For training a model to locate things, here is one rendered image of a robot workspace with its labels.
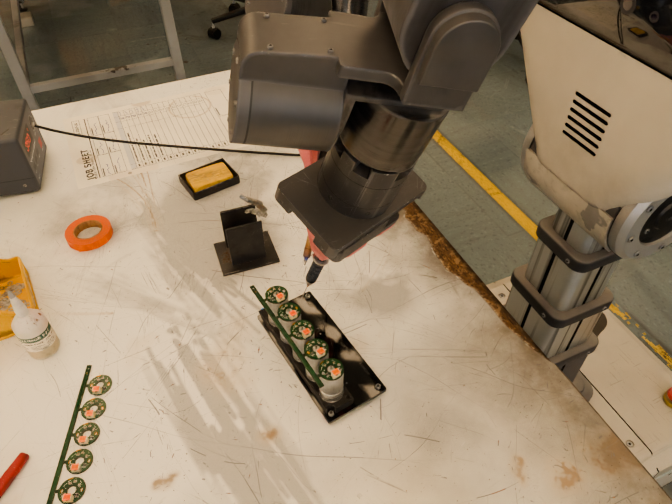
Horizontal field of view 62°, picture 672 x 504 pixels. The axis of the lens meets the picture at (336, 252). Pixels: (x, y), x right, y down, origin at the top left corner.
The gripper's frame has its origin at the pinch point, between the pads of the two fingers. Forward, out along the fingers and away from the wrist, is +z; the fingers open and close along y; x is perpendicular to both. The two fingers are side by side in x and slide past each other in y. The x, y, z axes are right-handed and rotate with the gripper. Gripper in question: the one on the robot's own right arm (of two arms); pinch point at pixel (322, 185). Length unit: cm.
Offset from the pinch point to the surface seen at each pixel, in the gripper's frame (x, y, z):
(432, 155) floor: 161, 10, 13
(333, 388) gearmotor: -12.0, 5.3, 17.5
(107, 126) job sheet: 28, -44, 0
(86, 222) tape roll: 7.3, -33.9, 10.8
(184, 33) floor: 232, -127, -27
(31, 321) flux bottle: -12.3, -27.4, 16.2
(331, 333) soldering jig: -2.5, 3.1, 16.2
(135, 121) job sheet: 31, -40, -1
